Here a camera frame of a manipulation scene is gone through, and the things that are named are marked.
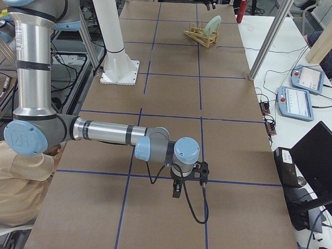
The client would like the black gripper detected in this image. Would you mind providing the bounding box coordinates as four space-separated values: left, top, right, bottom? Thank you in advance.
170 165 197 198

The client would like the light green plate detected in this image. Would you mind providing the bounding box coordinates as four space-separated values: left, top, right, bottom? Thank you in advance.
203 15 222 36

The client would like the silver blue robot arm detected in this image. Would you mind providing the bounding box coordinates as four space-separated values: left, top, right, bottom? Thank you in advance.
4 1 208 186

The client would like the brown paper table mat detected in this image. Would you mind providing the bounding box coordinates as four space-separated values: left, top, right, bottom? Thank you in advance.
25 2 299 249

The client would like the black desktop box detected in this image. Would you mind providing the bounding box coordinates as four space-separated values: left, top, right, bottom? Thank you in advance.
273 147 307 188

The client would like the orange black connector block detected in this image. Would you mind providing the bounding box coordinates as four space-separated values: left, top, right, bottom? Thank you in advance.
259 101 270 116

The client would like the black monitor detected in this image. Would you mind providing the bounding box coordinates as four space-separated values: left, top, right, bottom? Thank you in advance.
290 121 331 197

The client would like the near teach pendant tablet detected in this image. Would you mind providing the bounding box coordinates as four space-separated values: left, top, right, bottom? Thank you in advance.
277 86 314 121

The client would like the teach pendant tablet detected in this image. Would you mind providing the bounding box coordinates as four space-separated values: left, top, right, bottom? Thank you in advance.
277 86 314 121
291 64 325 94

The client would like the wooden dish rack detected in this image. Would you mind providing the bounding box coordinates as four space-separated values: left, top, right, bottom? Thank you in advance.
184 23 219 48

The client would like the person in beige clothes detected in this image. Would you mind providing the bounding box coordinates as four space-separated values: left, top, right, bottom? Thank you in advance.
1 141 64 226

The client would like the far teach pendant tablet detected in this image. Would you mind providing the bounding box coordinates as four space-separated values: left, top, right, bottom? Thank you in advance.
291 64 325 94

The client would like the red cylinder tube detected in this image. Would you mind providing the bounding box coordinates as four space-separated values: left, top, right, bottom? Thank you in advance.
237 0 248 24

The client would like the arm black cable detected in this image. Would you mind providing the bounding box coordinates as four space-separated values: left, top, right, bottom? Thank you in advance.
146 160 210 225

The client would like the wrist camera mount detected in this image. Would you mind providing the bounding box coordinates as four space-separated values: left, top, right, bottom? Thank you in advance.
193 161 210 189

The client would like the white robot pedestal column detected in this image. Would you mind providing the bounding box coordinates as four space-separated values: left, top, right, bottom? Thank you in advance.
93 0 140 85

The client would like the aluminium frame post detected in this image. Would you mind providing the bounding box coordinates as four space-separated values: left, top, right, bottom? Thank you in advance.
248 0 294 81

